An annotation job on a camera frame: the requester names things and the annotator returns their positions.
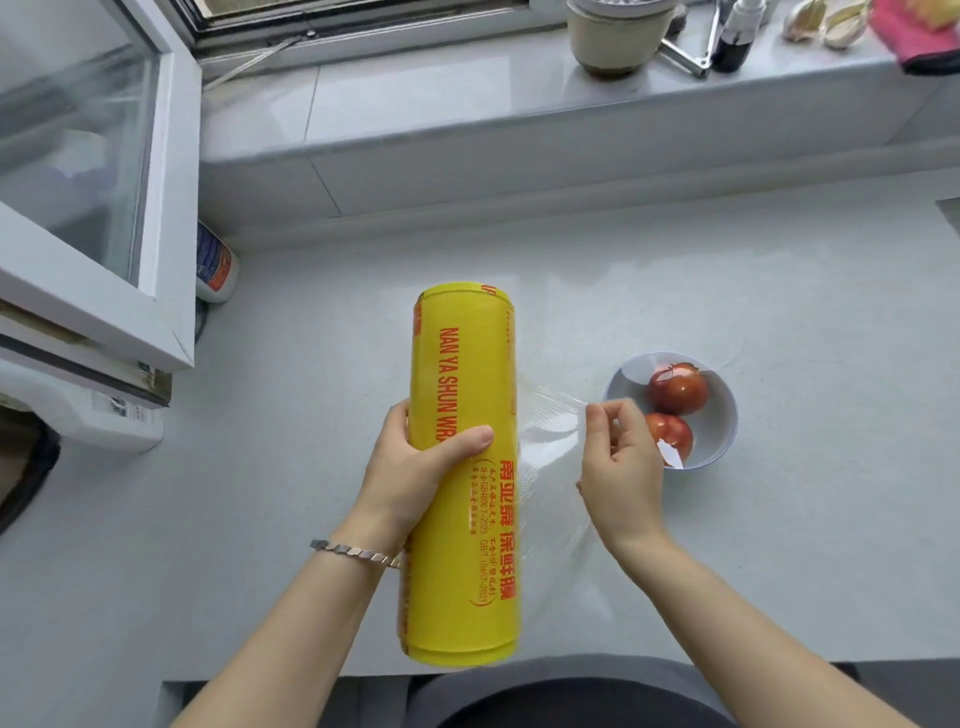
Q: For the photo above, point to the person's left hand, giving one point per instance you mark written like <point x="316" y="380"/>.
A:
<point x="397" y="480"/>

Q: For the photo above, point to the white fixed window frame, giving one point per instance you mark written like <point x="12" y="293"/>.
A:
<point x="375" y="34"/>

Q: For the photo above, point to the yellow plastic wrap roll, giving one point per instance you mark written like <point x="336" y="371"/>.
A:
<point x="457" y="360"/>

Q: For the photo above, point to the white open window sash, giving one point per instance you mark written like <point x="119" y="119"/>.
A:
<point x="172" y="225"/>

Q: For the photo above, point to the black spray bottle white cap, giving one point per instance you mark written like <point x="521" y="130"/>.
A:
<point x="731" y="49"/>

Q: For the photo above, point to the white appliance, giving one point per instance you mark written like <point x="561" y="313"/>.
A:
<point x="75" y="405"/>

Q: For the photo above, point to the person's left forearm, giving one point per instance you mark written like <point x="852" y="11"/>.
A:
<point x="285" y="652"/>

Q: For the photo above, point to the steel sink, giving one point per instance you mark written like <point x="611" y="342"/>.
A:
<point x="951" y="214"/>

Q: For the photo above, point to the white bowl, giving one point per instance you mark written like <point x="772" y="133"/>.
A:
<point x="716" y="435"/>
<point x="547" y="439"/>

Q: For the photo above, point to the black rounded object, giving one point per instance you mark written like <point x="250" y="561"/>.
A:
<point x="26" y="480"/>

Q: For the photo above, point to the garlic bulb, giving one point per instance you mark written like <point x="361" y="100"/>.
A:
<point x="846" y="30"/>
<point x="802" y="21"/>

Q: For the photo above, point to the pink cloth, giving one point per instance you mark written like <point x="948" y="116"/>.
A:
<point x="911" y="45"/>

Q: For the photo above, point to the clear cling film sheet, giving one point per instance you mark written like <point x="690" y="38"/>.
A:
<point x="626" y="375"/>

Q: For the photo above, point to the person's right forearm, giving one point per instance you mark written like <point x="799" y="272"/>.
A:
<point x="750" y="645"/>

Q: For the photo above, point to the grey shirt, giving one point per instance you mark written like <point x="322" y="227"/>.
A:
<point x="570" y="679"/>

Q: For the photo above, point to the person's right hand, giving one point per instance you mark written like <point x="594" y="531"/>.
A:
<point x="622" y="480"/>

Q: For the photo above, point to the beige ceramic pot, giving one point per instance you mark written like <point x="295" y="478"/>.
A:
<point x="615" y="45"/>

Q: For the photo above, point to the metal kitchen tool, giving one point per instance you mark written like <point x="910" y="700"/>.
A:
<point x="686" y="61"/>

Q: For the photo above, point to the white bottle blue orange label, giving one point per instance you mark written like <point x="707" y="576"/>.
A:
<point x="214" y="266"/>

